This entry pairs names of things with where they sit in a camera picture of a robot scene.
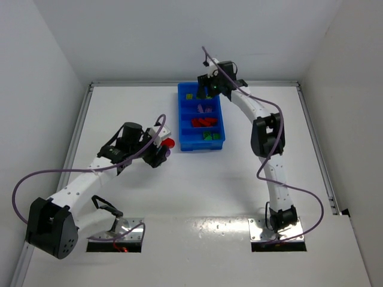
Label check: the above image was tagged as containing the purple cable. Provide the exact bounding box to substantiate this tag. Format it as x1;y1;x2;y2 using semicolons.
11;114;167;242
201;45;324;245

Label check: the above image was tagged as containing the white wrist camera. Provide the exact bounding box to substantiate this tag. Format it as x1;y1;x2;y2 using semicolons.
207;58;219;78
148;125;171;146

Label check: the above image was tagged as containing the green lego brick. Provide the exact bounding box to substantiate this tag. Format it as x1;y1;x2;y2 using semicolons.
203;131;212;141

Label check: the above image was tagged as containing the metal base plate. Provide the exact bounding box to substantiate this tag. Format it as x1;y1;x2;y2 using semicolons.
248;218;305;243
89;218;146;243

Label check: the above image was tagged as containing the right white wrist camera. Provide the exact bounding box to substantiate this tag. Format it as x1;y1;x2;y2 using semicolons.
207;58;219;78

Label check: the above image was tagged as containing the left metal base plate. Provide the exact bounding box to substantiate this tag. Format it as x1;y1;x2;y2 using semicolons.
89;218;146;243

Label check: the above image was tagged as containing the red round lego brick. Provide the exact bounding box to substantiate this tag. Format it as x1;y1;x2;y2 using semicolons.
162;138;175;149

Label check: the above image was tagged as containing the blue divided plastic tray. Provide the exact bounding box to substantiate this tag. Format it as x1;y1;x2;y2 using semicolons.
177;82;226;151

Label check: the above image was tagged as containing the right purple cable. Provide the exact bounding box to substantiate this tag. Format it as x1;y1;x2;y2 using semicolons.
201;45;324;245

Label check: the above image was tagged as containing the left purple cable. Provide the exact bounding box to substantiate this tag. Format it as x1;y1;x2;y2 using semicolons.
11;114;167;242

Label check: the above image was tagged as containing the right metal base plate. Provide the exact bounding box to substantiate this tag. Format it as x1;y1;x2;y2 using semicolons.
248;218;305;243

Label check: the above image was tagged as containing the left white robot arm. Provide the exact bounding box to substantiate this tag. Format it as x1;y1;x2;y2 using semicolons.
25;122;171;259

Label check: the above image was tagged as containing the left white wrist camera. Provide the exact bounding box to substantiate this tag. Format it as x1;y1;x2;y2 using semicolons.
148;125;171;146

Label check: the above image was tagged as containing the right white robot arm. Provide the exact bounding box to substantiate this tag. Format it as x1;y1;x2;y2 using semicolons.
197;59;297;232

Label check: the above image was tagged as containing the purple base lego brick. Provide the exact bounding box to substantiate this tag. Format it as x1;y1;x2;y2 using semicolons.
197;104;205;113

